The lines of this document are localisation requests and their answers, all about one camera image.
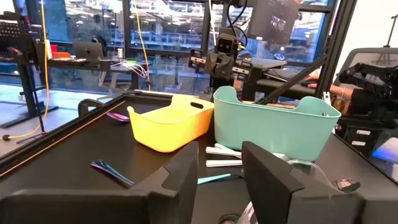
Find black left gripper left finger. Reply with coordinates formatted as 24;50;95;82
0;141;200;224

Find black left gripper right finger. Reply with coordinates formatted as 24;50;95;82
241;141;398;224

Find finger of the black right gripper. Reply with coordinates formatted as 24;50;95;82
205;51;223;79
221;52;234;80

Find clear plastic bin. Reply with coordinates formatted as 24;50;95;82
273;152;336;189

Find teal plastic bin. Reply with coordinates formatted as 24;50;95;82
213;85;342;162

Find person's forearm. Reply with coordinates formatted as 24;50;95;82
320;83;355;101

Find black hanging monitor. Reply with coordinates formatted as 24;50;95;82
247;0;302;45

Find black diagonal rig strut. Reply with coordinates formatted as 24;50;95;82
256;55;329;106

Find yellow plastic bin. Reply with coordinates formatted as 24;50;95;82
126;94;215;154

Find black storage drawers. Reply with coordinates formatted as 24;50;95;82
337;123;389;158

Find person's hand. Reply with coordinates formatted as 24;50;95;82
306;75;323;90

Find black table clamp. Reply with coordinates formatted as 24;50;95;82
76;98;106;118

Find black desk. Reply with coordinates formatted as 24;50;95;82
46;57;141;91

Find grey laptop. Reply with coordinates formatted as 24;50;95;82
72;40;106;62

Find orange red box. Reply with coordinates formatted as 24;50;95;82
50;44;72;59

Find grey mesh office chair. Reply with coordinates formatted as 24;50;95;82
333;46;398;103

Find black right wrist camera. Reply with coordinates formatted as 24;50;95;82
216;27;240;57

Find yellow extension cable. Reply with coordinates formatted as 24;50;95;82
135;12;152;91

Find black table edge frame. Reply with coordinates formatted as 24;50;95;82
0;89;175;180

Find black aluminium rig post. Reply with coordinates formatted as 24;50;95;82
315;0;358;99

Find black desk leg frame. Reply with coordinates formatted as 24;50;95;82
0;11;60;129

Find yellow cable with black plug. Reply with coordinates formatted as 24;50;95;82
2;0;51;141

